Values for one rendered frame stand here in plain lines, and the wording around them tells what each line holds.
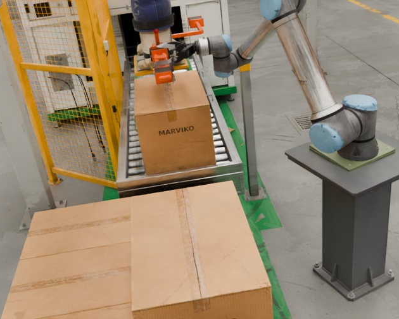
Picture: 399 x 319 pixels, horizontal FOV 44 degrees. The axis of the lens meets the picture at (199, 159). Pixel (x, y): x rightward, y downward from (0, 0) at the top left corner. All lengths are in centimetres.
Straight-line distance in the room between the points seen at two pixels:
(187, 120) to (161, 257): 120
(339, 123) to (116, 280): 116
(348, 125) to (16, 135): 216
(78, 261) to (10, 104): 138
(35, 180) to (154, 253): 208
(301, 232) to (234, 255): 166
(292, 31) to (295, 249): 140
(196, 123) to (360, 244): 104
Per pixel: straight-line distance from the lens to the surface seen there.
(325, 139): 220
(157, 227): 174
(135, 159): 311
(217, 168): 273
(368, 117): 232
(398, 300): 282
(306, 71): 218
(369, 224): 260
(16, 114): 341
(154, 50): 255
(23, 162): 355
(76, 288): 222
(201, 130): 269
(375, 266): 283
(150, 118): 264
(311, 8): 557
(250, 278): 149
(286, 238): 316
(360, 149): 239
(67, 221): 264
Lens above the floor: 195
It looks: 28 degrees down
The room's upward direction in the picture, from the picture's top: 8 degrees counter-clockwise
